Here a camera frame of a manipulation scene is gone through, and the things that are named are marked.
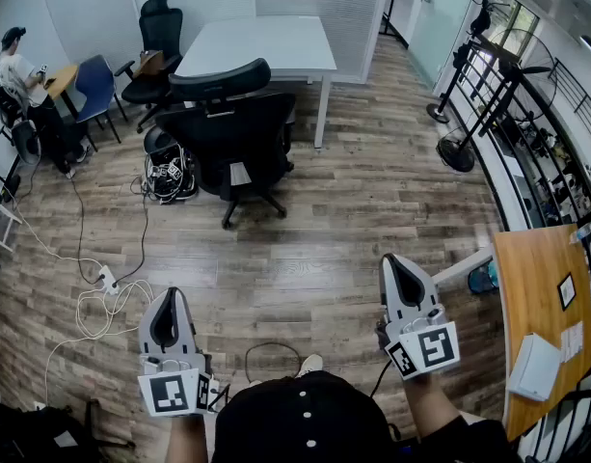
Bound wooden desk white legs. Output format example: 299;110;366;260
432;223;591;443

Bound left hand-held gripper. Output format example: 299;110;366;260
137;286;221;418

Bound black mesh office chair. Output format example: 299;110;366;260
154;58;297;231

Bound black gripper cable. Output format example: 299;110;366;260
207;383;231;414
369;359;392;399

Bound white paper stack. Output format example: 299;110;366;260
559;320;585;361

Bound black open equipment case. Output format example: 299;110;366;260
143;125;200;204

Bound white power strip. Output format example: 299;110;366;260
97;265;121;296

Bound black high-back office chair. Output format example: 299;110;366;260
114;0;185;134

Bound blue plastic chair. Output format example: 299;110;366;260
66;54;130;152

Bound teal waste bin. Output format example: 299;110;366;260
467;260;499;294

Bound black pedestal fan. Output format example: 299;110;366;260
437;29;561;174

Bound black backpack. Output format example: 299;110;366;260
0;400;103;463

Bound white square table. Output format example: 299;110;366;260
173;15;338;150

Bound person's white shoe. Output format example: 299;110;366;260
294;353;324;380

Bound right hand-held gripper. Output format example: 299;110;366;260
375;254;462;382

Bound brown bag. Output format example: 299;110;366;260
132;49;165;79

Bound tangled cable bundle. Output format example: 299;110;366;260
130;145;200;205

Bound person's black shirt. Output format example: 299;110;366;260
212;371;523;463

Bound white looped cable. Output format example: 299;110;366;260
43;280;154;404

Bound person's left forearm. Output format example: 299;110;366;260
165;412;214;463

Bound white metal rack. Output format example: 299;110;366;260
0;195;24;269

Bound black floor cable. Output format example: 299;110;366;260
70;175;106;287
112;180;150;289

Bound black framed sign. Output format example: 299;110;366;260
557;272;577;312

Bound black metal railing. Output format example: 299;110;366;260
446;36;591;463

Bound white box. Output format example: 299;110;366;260
508;333;562;402

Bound person's right forearm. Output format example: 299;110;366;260
403;371;463;441

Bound round wooden table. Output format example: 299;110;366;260
43;64;80;120

